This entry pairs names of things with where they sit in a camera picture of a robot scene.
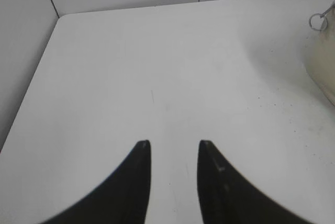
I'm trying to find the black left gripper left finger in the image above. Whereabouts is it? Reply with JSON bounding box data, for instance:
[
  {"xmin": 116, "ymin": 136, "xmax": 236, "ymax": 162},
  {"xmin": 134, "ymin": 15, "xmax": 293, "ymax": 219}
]
[{"xmin": 45, "ymin": 140, "xmax": 151, "ymax": 223}]

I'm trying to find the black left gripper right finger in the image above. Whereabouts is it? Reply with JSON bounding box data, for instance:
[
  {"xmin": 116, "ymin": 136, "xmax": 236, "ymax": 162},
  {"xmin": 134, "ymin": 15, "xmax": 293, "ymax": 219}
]
[{"xmin": 197, "ymin": 140, "xmax": 308, "ymax": 223}]

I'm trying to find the cream canvas zipper bag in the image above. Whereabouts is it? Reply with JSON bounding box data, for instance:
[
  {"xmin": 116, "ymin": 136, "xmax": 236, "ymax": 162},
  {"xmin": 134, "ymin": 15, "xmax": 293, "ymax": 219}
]
[{"xmin": 305, "ymin": 3, "xmax": 334, "ymax": 104}]

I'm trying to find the silver ring zipper pull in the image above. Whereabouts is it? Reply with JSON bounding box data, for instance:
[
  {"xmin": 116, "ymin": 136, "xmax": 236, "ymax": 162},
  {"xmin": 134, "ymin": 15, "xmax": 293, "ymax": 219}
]
[{"xmin": 308, "ymin": 6, "xmax": 333, "ymax": 32}]

